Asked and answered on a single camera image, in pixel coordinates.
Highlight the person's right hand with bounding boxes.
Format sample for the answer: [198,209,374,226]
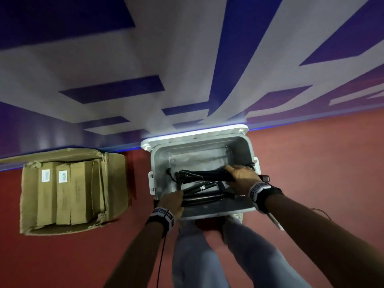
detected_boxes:
[223,164,263,197]

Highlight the person's left hand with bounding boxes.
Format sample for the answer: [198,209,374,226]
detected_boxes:
[157,190,184,219]

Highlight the clear plastic storage bin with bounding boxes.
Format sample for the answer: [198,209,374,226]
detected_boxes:
[148,133,262,221]

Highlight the large torn cardboard box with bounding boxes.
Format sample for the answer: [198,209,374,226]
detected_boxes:
[0,148,132,236]

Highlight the person's right forearm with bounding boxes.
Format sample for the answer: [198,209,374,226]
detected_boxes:
[265,193,384,288]

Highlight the person's left forearm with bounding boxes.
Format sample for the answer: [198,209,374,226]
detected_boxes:
[103,222,164,288]

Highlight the person's grey trousers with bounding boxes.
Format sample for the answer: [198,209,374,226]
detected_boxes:
[171,218,312,288]

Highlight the black wristband with marker tiles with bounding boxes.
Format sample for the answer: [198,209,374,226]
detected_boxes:
[248,182,284,214]
[146,206,175,238]

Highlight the blue printed barrier board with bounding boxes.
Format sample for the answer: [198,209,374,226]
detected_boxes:
[0,0,384,172]

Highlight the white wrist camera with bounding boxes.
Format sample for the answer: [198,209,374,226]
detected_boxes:
[266,211,285,231]

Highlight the black cable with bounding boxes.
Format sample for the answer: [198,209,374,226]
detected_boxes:
[156,235,168,288]
[310,208,332,222]

